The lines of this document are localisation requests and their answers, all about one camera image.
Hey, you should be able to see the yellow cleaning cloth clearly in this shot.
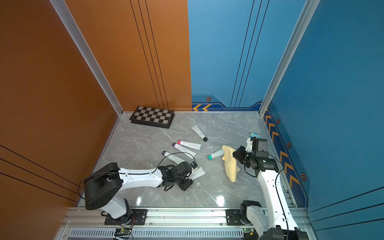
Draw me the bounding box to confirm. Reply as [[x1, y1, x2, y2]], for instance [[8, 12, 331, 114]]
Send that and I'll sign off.
[[222, 145, 240, 183]]

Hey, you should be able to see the white tube green cap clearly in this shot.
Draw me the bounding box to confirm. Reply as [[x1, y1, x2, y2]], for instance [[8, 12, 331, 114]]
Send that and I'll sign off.
[[208, 149, 225, 160]]

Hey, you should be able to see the white toothpaste tube purple cap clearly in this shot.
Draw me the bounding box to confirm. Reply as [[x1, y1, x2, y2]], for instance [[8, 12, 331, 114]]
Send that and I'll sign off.
[[189, 167, 206, 181]]

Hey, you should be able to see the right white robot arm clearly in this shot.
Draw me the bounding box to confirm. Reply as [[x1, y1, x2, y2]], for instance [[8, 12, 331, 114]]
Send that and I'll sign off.
[[232, 146, 309, 240]]

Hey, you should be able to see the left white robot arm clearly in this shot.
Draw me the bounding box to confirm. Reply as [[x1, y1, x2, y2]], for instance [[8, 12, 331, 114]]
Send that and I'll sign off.
[[84, 161, 198, 225]]

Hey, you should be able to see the white tube pink cap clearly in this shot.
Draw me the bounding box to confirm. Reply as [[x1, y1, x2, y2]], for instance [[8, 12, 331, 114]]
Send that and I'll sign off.
[[178, 141, 202, 151]]

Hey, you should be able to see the white tube black cap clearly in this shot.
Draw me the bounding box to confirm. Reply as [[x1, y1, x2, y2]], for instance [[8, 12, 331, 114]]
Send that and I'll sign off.
[[192, 126, 208, 142]]

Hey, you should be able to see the folding chessboard box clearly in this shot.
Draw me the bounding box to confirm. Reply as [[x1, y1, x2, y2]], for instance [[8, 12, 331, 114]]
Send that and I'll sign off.
[[130, 106, 175, 129]]

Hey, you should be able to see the right green circuit board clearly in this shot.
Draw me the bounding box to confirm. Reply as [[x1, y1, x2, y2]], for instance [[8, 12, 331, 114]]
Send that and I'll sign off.
[[242, 228, 258, 240]]

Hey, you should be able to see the green circuit board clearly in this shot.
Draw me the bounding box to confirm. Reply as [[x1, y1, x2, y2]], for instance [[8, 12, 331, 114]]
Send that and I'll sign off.
[[114, 228, 134, 240], [242, 228, 258, 240]]

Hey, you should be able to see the left green circuit board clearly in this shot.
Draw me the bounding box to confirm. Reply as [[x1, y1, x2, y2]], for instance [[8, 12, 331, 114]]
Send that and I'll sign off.
[[114, 228, 134, 240]]

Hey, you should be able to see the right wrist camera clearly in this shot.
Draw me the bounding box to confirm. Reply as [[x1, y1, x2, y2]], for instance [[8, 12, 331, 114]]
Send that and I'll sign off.
[[251, 137, 268, 152]]

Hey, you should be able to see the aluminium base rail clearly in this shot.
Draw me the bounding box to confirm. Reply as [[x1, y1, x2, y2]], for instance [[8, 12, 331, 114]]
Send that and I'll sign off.
[[56, 206, 316, 240]]

